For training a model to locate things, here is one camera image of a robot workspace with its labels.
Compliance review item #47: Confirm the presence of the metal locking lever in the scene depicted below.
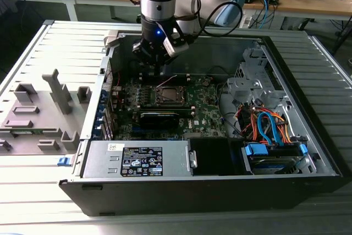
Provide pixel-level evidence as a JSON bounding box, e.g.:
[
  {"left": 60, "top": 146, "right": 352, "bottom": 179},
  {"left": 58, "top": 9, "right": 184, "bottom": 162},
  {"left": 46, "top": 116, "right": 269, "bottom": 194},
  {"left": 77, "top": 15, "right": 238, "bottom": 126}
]
[{"left": 157, "top": 74, "right": 179, "bottom": 87}]

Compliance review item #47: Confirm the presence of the silver CPU chip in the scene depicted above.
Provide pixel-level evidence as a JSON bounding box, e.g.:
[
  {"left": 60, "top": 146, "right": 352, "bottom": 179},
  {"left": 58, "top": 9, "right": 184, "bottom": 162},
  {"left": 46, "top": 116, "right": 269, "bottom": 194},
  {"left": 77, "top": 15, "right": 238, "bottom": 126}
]
[{"left": 161, "top": 88, "right": 180, "bottom": 101}]

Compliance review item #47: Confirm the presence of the metal socket cover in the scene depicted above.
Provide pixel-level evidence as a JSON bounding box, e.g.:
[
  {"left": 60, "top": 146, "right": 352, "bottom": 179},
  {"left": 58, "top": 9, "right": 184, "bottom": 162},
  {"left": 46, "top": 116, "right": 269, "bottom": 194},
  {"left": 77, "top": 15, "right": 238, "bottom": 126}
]
[{"left": 155, "top": 86, "right": 189, "bottom": 106}]

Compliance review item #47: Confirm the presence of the CPU socket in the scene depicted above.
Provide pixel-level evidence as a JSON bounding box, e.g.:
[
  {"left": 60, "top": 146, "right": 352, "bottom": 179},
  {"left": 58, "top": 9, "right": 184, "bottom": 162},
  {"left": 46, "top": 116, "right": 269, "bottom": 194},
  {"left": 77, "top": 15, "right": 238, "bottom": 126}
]
[{"left": 153, "top": 85, "right": 190, "bottom": 108}]

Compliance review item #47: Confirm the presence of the green RAM stick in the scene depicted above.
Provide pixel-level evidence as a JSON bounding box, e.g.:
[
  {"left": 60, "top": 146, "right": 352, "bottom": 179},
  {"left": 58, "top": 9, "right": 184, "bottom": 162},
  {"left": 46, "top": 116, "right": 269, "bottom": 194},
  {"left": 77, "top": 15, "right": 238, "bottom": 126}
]
[
  {"left": 140, "top": 106, "right": 193, "bottom": 117},
  {"left": 10, "top": 129, "right": 36, "bottom": 136}
]

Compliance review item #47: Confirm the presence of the black graphics card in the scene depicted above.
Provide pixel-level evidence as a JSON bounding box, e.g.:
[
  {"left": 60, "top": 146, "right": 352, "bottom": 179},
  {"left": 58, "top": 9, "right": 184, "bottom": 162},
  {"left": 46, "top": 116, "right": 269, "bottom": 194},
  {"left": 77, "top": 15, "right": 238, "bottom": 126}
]
[{"left": 139, "top": 111, "right": 180, "bottom": 130}]

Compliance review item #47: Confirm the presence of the green motherboard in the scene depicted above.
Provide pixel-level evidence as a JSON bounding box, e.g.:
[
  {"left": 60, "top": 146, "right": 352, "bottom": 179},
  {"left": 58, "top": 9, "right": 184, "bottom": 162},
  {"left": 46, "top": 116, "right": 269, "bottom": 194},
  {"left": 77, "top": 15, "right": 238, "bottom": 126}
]
[{"left": 112, "top": 75, "right": 229, "bottom": 141}]

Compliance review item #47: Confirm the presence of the silver disk bay cage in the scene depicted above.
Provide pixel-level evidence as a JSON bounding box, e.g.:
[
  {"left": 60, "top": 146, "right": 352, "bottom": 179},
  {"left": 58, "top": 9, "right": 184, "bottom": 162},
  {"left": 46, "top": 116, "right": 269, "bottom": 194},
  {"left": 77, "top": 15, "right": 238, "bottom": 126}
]
[{"left": 225, "top": 46, "right": 291, "bottom": 109}]

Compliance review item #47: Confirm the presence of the silver power supply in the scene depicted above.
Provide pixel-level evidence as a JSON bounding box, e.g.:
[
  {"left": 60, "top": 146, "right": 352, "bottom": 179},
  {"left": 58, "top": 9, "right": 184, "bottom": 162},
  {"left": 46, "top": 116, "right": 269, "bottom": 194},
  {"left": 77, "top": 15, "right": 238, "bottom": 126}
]
[{"left": 81, "top": 140, "right": 193, "bottom": 178}]

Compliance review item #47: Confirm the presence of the grey part rack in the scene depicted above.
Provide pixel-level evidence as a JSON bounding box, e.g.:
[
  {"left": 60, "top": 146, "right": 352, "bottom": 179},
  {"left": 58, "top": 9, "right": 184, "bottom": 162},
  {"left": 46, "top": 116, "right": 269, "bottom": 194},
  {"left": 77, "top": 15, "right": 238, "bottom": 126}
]
[{"left": 0, "top": 68, "right": 93, "bottom": 156}]

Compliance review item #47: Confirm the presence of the blue plastic case latch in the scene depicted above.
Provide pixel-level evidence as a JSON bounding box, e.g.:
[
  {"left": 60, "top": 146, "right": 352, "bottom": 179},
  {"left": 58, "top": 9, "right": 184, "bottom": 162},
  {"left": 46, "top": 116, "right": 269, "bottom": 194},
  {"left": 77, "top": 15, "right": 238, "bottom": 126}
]
[{"left": 57, "top": 156, "right": 73, "bottom": 167}]

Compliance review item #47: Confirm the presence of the black PC case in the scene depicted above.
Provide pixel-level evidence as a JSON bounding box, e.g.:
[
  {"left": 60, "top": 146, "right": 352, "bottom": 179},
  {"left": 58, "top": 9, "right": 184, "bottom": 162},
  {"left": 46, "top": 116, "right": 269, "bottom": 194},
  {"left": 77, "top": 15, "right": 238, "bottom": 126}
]
[{"left": 58, "top": 29, "right": 352, "bottom": 217}]

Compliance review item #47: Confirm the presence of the hard disk blue carrier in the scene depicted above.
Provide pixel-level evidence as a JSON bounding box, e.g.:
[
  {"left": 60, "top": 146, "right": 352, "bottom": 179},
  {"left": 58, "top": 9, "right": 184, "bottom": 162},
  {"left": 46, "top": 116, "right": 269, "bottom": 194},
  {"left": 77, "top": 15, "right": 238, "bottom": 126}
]
[{"left": 241, "top": 141, "right": 310, "bottom": 176}]

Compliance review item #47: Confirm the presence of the red orange wire bundle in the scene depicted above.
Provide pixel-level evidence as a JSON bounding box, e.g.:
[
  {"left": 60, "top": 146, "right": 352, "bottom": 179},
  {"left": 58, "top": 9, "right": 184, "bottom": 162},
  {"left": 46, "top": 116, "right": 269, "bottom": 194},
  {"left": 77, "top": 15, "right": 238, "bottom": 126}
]
[{"left": 238, "top": 107, "right": 259, "bottom": 137}]

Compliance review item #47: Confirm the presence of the blue data wire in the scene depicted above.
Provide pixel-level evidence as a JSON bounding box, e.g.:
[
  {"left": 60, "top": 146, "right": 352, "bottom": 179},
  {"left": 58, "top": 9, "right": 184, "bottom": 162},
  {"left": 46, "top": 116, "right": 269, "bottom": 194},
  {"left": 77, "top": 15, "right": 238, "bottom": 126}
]
[{"left": 257, "top": 111, "right": 288, "bottom": 145}]

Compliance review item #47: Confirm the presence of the orange data wire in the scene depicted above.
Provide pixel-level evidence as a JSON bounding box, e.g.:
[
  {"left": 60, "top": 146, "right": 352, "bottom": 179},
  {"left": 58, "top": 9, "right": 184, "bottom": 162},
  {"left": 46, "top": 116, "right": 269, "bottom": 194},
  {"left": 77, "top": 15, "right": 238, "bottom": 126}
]
[{"left": 276, "top": 113, "right": 294, "bottom": 144}]

